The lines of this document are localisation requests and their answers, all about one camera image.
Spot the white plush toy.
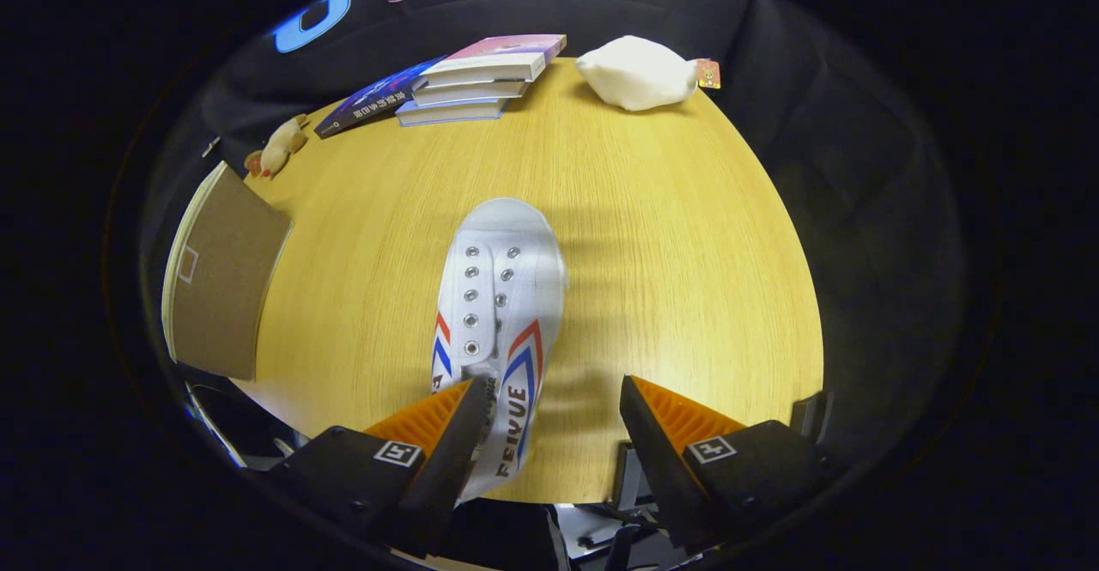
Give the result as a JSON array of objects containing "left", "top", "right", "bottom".
[{"left": 575, "top": 35, "right": 722, "bottom": 112}]

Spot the brown plush dog toy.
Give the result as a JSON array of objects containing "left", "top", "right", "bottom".
[{"left": 244, "top": 113, "right": 312, "bottom": 180}]

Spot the beige fabric storage box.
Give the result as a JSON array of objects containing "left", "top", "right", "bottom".
[{"left": 161, "top": 161, "right": 294, "bottom": 381}]

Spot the pink cover book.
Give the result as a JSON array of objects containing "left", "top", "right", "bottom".
[{"left": 422, "top": 34, "right": 568, "bottom": 88}]

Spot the black backdrop cloth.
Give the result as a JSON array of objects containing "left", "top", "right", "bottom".
[{"left": 142, "top": 0, "right": 971, "bottom": 469}]

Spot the white cover book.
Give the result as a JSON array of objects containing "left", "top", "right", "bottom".
[{"left": 412, "top": 77, "right": 531, "bottom": 108}]

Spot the white striped canvas shoe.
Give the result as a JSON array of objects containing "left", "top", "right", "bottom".
[{"left": 429, "top": 197, "right": 569, "bottom": 503}]

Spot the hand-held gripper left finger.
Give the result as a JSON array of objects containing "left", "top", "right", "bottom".
[{"left": 268, "top": 376, "right": 492, "bottom": 559}]

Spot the dark blue book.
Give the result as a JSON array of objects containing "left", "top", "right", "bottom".
[{"left": 313, "top": 56, "right": 447, "bottom": 140}]

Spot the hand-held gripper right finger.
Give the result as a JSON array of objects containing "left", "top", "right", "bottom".
[{"left": 618, "top": 374, "right": 838, "bottom": 555}]

